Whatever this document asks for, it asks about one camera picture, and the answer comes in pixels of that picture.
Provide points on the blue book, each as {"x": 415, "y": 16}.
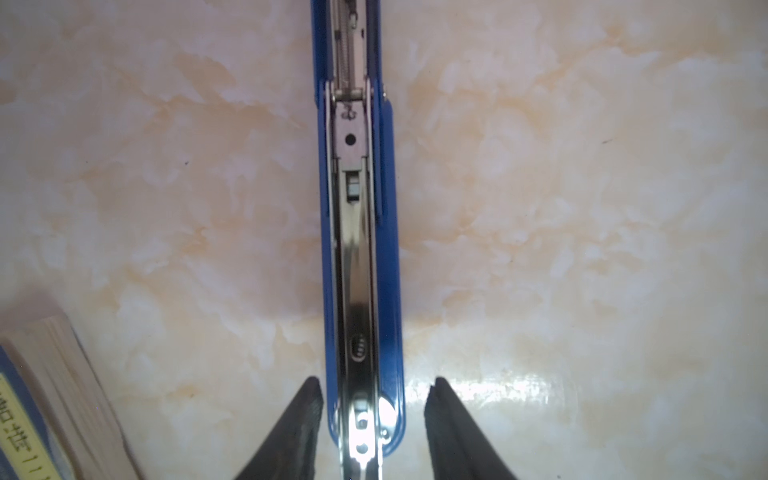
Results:
{"x": 56, "y": 420}

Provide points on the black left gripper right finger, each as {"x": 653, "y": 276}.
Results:
{"x": 458, "y": 447}

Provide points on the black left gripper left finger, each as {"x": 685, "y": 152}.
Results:
{"x": 289, "y": 450}

